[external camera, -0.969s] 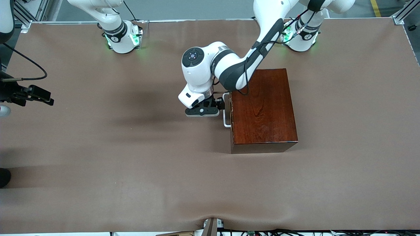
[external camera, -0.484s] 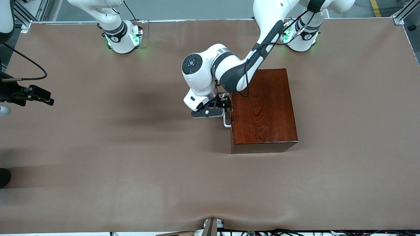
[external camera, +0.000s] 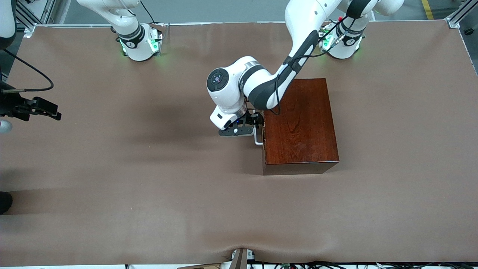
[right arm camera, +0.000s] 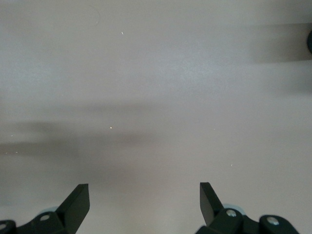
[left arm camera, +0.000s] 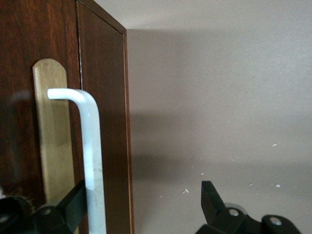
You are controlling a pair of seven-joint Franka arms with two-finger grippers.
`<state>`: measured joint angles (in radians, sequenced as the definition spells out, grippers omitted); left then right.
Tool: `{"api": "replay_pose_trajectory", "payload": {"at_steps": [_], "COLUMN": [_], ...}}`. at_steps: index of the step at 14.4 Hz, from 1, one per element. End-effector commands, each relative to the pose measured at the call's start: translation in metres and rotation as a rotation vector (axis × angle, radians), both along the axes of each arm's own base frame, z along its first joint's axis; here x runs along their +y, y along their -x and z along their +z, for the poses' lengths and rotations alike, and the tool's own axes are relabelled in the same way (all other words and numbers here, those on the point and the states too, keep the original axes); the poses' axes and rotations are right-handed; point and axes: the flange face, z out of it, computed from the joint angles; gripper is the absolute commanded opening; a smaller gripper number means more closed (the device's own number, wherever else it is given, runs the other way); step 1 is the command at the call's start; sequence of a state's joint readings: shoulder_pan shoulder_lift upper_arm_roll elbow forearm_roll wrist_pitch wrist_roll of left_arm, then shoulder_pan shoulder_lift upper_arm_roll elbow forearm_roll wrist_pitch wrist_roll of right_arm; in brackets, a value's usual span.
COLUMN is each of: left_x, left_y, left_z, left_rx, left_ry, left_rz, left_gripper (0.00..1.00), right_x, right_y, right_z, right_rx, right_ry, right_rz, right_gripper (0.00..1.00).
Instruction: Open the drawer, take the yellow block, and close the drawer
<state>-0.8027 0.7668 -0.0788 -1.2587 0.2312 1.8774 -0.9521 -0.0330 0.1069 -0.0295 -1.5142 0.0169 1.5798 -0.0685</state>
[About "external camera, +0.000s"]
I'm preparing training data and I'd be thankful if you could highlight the dark wooden drawer cabinet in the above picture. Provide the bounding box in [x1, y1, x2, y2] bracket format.
[260, 78, 340, 176]

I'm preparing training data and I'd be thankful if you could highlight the aluminium frame profile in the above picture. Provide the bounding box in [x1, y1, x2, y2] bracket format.
[446, 0, 478, 28]
[15, 0, 56, 38]

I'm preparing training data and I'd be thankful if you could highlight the dark grey camera mount bracket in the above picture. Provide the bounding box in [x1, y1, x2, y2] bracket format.
[218, 125, 255, 137]

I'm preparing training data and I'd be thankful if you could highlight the black rounded object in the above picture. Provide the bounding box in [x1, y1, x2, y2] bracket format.
[0, 191, 13, 215]

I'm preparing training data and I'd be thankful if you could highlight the black base cable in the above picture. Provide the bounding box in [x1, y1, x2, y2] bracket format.
[140, 0, 162, 27]

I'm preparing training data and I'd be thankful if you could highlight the black cable bundle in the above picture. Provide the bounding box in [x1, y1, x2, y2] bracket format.
[254, 261, 478, 269]

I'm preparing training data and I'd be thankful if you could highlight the brown table mat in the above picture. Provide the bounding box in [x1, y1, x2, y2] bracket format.
[0, 21, 478, 266]

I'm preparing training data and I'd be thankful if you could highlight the tan cardboard piece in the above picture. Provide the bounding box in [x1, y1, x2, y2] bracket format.
[177, 263, 221, 269]

